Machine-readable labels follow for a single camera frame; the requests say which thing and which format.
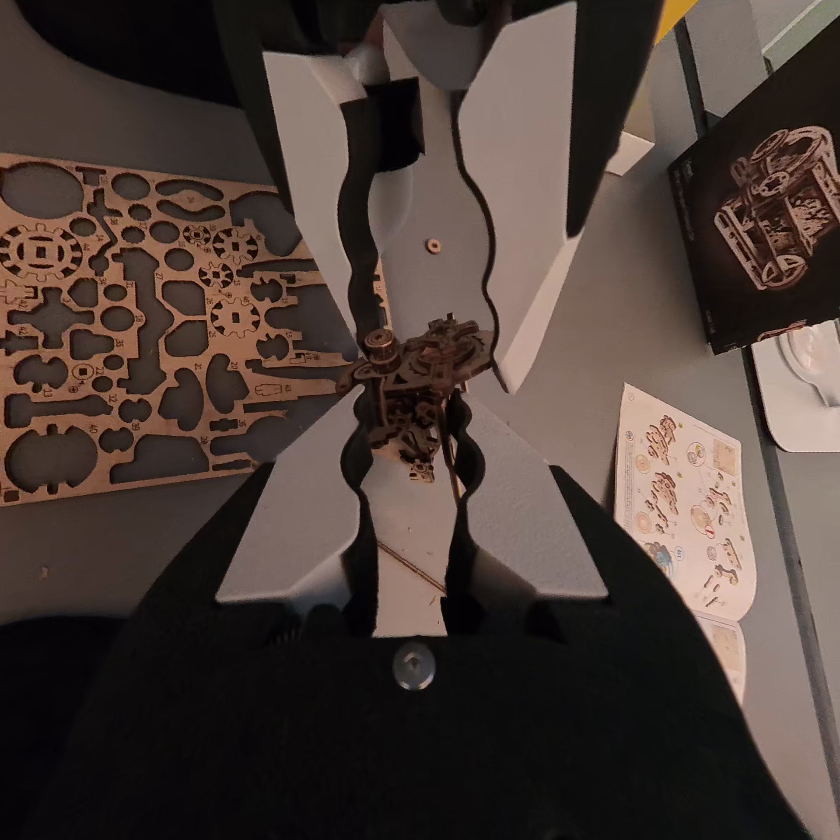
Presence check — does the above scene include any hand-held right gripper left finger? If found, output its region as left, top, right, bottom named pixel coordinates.
left=214, top=386, right=380, bottom=637

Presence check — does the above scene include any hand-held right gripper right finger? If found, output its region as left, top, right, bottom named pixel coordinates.
left=441, top=390, right=608, bottom=637

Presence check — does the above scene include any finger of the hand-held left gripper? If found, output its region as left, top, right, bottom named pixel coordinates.
left=261, top=51, right=385, bottom=365
left=453, top=5, right=585, bottom=395

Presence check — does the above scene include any partly built wooden model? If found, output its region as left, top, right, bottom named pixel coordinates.
left=336, top=314, right=496, bottom=506

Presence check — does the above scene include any black model kit box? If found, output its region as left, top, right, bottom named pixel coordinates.
left=666, top=41, right=840, bottom=357

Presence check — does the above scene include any laser-cut plywood parts sheet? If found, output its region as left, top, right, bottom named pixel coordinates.
left=0, top=153, right=395, bottom=506

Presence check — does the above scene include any white cardboard box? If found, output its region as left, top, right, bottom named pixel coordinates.
left=605, top=130, right=656, bottom=177

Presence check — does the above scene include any yellow plastic bin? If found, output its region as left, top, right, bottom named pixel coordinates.
left=656, top=0, right=698, bottom=42

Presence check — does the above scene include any thin wooden strip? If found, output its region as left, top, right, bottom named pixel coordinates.
left=377, top=541, right=448, bottom=595

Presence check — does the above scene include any open instruction booklet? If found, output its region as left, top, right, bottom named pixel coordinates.
left=613, top=382, right=757, bottom=706

